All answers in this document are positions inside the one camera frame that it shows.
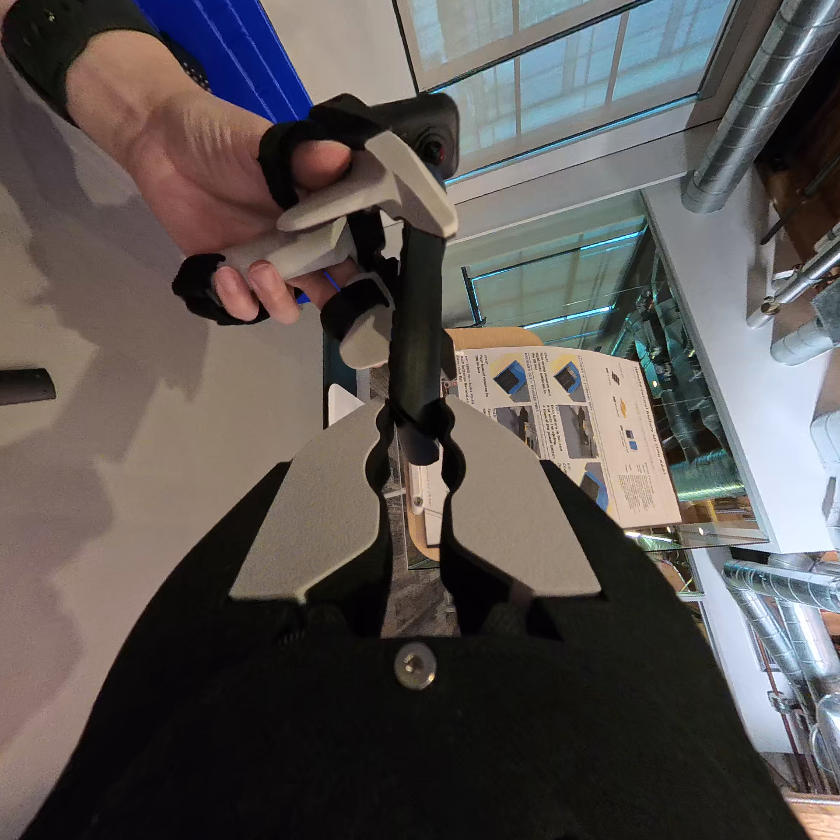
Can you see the dark framed glass window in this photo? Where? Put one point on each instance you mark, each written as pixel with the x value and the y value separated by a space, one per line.
pixel 558 275

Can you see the large white framed window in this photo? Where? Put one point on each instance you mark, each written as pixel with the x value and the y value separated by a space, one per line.
pixel 564 52

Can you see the black tube on table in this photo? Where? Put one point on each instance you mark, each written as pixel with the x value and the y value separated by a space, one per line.
pixel 26 386

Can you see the black watch band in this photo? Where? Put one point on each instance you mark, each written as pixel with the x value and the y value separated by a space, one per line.
pixel 59 39

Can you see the person's left hand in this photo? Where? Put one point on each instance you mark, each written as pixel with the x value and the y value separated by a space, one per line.
pixel 177 164

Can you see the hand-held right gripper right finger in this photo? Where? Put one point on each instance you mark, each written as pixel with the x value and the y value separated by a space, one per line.
pixel 518 518

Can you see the grey metal pipe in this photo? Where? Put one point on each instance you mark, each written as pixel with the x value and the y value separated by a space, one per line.
pixel 794 282

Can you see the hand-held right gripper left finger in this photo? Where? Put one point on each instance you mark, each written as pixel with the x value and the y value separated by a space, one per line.
pixel 315 512

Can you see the black cylindrical tube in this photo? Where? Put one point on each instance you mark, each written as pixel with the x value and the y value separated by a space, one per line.
pixel 413 328

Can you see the silver spiral ventilation duct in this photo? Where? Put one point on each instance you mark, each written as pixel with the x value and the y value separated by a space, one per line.
pixel 781 584
pixel 768 98

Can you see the printed instruction sheet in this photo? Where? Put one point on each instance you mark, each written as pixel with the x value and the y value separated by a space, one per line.
pixel 590 420

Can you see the blue plastic bin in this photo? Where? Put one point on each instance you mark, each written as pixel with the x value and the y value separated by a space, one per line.
pixel 223 46

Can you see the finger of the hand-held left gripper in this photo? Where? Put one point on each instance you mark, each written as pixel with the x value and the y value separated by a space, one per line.
pixel 367 334
pixel 420 197

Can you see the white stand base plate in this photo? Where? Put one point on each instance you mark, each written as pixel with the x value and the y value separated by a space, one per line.
pixel 426 518

